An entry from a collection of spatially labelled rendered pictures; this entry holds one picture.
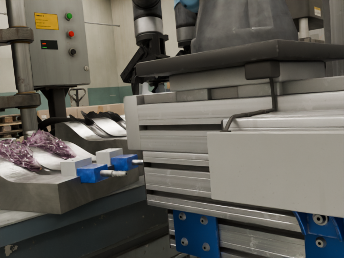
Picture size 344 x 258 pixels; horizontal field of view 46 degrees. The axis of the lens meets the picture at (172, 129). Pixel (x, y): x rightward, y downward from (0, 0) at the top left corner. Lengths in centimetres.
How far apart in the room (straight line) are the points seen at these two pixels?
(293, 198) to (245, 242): 26
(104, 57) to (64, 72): 827
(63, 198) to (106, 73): 941
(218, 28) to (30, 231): 47
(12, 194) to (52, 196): 10
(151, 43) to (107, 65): 915
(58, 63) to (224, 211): 142
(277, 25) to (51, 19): 145
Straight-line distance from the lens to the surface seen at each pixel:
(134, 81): 101
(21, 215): 77
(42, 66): 184
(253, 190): 39
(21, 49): 166
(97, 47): 1003
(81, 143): 116
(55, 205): 74
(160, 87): 105
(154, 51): 102
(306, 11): 486
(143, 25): 104
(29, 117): 165
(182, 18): 129
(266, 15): 54
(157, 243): 104
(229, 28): 53
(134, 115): 65
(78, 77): 192
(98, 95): 988
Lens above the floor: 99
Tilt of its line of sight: 5 degrees down
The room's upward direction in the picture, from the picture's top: 5 degrees counter-clockwise
